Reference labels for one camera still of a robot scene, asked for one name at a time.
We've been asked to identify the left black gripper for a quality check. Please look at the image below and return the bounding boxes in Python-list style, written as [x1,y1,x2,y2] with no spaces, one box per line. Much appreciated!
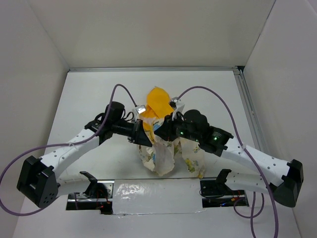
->
[112,118,152,147]

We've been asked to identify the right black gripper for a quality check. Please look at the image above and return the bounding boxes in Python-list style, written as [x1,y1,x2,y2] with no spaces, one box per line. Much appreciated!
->
[154,111,201,142]

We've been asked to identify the yellow and cream baby jacket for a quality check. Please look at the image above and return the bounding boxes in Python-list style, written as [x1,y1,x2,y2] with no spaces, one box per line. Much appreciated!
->
[139,87,205,179]

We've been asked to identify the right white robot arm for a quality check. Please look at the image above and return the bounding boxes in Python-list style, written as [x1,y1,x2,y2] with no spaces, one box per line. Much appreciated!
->
[155,110,304,208]

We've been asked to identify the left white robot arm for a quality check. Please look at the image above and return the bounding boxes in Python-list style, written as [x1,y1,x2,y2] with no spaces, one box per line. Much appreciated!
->
[17,102,152,208]

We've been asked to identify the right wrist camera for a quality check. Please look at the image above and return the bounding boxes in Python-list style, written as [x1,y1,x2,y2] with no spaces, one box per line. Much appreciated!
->
[169,97,185,119]

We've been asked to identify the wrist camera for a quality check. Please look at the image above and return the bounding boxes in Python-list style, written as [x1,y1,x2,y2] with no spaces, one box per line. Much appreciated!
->
[169,97,185,119]
[134,105,146,115]

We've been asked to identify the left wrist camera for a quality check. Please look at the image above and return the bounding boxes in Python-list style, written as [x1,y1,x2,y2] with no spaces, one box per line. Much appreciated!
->
[134,105,146,115]

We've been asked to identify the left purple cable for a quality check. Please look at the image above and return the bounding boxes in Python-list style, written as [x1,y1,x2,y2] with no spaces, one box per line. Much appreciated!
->
[0,84,137,217]

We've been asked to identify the purple cable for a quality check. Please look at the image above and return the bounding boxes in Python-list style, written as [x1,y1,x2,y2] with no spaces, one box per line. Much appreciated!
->
[0,84,137,217]
[177,86,280,238]

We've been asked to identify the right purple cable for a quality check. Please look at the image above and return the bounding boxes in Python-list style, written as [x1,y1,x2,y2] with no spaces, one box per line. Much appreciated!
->
[177,86,280,238]

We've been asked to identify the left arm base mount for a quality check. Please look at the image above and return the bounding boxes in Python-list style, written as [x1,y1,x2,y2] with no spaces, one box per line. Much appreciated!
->
[66,171,114,215]

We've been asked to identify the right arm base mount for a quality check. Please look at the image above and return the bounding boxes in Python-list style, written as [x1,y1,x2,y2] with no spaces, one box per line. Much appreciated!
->
[199,169,248,208]

